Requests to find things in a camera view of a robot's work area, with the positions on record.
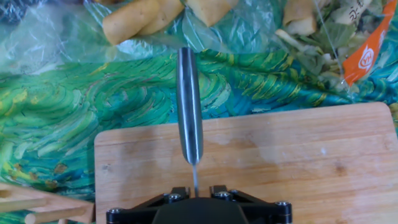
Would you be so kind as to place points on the clear plastic bag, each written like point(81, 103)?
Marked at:
point(62, 34)

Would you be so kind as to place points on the wooden peg rack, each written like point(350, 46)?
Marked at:
point(46, 202)

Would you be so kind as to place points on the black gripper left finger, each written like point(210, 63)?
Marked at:
point(130, 216)

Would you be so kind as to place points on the steel cleaver knife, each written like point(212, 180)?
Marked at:
point(189, 102)

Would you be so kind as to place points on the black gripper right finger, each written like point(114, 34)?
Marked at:
point(270, 214)

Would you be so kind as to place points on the plastic bag with orange label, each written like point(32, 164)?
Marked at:
point(335, 37)

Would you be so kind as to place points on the painted landscape tablecloth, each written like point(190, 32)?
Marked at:
point(77, 102)

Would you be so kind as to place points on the small yellow potato scrap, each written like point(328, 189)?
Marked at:
point(300, 18)

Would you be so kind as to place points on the bamboo cutting board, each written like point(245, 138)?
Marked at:
point(295, 149)

